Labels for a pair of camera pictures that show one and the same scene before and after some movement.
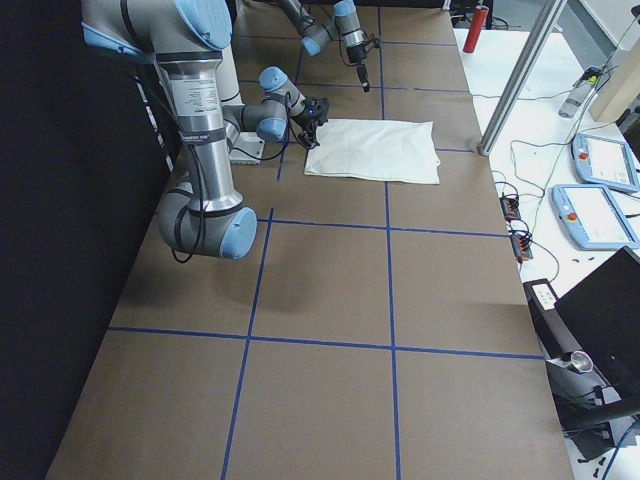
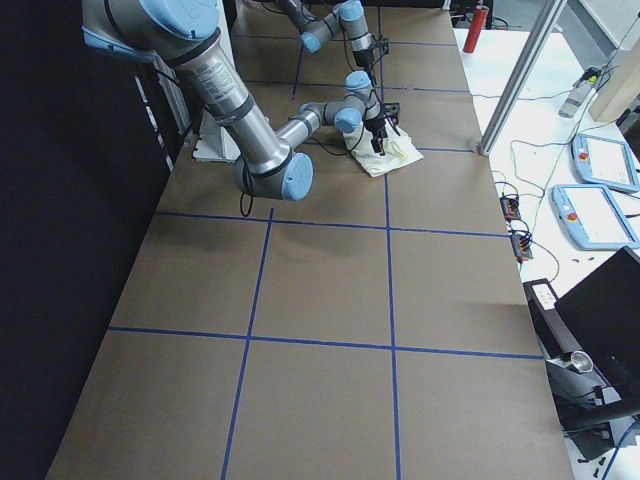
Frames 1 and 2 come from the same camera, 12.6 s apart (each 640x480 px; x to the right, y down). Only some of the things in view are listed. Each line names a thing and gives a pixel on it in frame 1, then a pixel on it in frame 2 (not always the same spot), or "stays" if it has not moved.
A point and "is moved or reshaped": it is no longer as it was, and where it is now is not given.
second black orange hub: x=521 y=247 stays
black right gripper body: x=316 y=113 to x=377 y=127
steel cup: x=581 y=361 stays
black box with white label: x=552 y=331 stays
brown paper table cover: x=372 y=330 stays
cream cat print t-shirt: x=380 y=150 is moved or reshaped
